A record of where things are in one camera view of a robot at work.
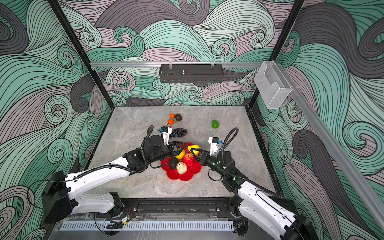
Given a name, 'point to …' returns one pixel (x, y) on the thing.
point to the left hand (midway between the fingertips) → (185, 145)
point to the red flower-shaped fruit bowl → (195, 168)
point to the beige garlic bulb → (181, 168)
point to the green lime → (215, 124)
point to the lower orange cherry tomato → (171, 121)
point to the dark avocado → (173, 163)
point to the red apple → (188, 159)
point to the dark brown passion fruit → (178, 117)
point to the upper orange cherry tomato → (172, 115)
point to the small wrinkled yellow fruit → (193, 146)
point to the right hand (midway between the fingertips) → (193, 151)
